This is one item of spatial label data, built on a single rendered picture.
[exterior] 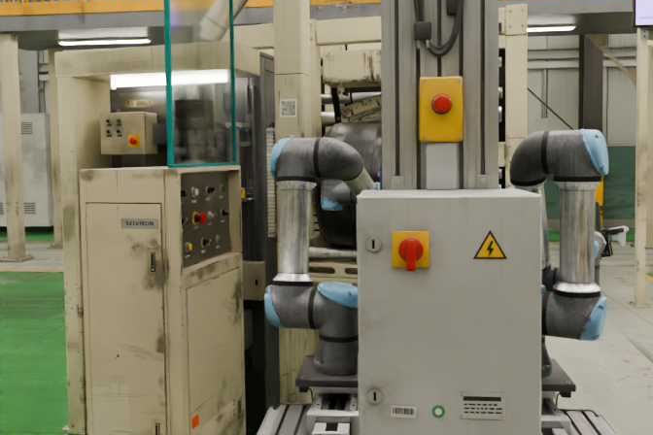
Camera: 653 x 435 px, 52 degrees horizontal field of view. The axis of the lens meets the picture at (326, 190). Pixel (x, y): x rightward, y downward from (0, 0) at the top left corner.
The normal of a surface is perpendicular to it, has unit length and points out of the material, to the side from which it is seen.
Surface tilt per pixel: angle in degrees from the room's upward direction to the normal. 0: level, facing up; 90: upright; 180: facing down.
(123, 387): 90
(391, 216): 90
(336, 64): 90
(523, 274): 90
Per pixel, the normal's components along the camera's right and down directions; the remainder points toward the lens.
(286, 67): -0.27, 0.05
